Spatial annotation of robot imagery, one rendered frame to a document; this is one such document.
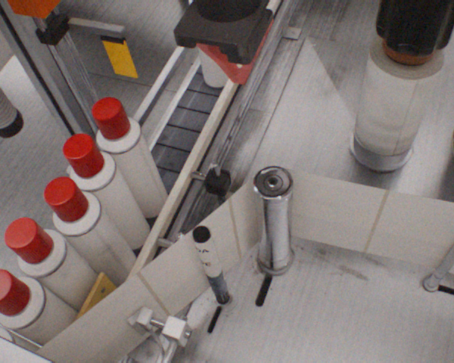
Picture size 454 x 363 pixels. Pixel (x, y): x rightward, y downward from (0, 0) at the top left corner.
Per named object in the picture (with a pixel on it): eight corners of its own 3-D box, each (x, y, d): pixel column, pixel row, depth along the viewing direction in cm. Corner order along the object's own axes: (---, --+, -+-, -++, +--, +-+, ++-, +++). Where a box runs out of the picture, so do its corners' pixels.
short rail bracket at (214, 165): (229, 219, 69) (220, 175, 59) (210, 213, 70) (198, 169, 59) (237, 201, 70) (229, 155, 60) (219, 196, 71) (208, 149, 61)
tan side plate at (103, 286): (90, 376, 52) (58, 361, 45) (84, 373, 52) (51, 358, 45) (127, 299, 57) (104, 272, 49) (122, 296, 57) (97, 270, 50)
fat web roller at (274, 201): (287, 280, 58) (289, 208, 42) (252, 269, 59) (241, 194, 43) (297, 248, 60) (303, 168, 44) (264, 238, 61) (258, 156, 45)
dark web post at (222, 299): (227, 306, 57) (206, 243, 41) (213, 302, 57) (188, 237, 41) (231, 293, 58) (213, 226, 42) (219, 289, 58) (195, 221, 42)
